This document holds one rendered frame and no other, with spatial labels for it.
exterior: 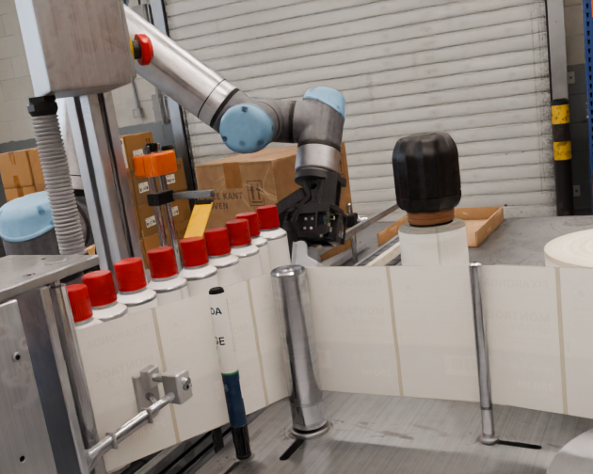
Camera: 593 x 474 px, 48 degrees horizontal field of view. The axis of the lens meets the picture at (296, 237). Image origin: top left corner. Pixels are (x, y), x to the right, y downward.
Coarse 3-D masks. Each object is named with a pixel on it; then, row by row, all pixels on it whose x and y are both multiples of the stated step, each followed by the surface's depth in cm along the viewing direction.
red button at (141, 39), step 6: (138, 36) 78; (144, 36) 79; (132, 42) 79; (138, 42) 79; (144, 42) 78; (150, 42) 79; (138, 48) 79; (144, 48) 78; (150, 48) 79; (138, 54) 79; (144, 54) 78; (150, 54) 79; (138, 60) 81; (144, 60) 79; (150, 60) 79
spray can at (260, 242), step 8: (240, 216) 98; (248, 216) 98; (256, 216) 99; (248, 224) 98; (256, 224) 99; (256, 232) 99; (256, 240) 99; (264, 240) 100; (264, 248) 99; (264, 256) 99; (264, 264) 99; (264, 272) 99
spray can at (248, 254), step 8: (232, 224) 93; (240, 224) 93; (232, 232) 93; (240, 232) 93; (248, 232) 94; (232, 240) 93; (240, 240) 93; (248, 240) 94; (232, 248) 94; (240, 248) 93; (248, 248) 94; (256, 248) 95; (240, 256) 93; (248, 256) 93; (256, 256) 94; (240, 264) 93; (248, 264) 93; (256, 264) 94; (248, 272) 93; (256, 272) 94
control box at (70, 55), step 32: (32, 0) 71; (64, 0) 72; (96, 0) 74; (32, 32) 75; (64, 32) 73; (96, 32) 74; (128, 32) 76; (32, 64) 82; (64, 64) 73; (96, 64) 75; (128, 64) 76; (64, 96) 85
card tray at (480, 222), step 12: (456, 216) 193; (468, 216) 191; (480, 216) 190; (492, 216) 176; (396, 228) 185; (468, 228) 182; (480, 228) 164; (492, 228) 175; (384, 240) 177; (468, 240) 168; (480, 240) 164
